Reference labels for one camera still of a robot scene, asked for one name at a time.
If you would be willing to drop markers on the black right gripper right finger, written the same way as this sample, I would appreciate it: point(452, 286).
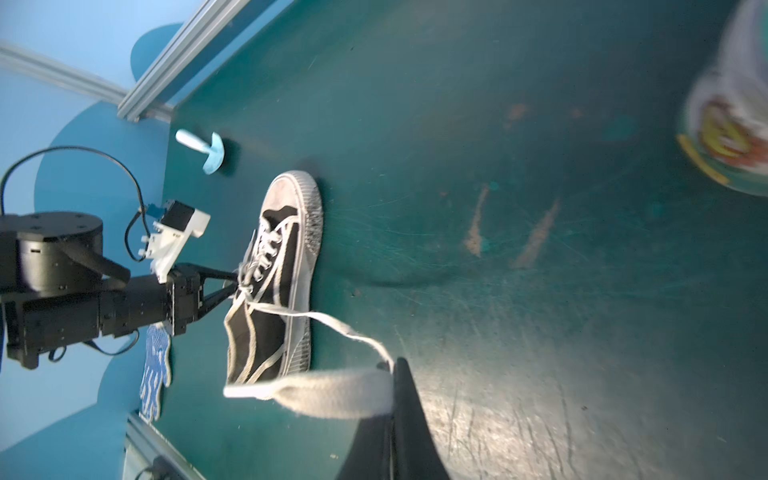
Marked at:
point(413, 454)

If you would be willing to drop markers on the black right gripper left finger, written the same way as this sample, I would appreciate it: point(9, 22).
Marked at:
point(369, 457)

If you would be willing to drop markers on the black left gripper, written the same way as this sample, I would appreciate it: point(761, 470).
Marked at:
point(174, 304)

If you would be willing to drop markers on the white shoelace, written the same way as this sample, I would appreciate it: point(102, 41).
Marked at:
point(327, 394)

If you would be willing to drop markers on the black white canvas sneaker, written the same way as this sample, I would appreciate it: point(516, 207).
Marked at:
point(276, 270)

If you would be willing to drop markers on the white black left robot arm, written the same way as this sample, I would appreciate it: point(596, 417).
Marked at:
point(57, 288)

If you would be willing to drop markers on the blue dotted work glove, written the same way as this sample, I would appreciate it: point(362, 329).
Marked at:
point(157, 372)

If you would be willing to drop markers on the light blue toy shovel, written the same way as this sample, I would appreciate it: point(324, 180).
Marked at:
point(214, 149)

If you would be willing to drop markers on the printed paper cup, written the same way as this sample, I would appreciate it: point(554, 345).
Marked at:
point(722, 127)

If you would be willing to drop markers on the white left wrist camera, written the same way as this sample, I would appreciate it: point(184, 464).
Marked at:
point(177, 224)

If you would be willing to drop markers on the aluminium front rail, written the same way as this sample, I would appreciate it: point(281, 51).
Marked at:
point(149, 455)

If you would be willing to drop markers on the aluminium left frame post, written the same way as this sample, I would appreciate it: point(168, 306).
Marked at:
point(31, 64)

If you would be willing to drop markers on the aluminium back frame bar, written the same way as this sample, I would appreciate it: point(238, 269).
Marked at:
point(194, 35)

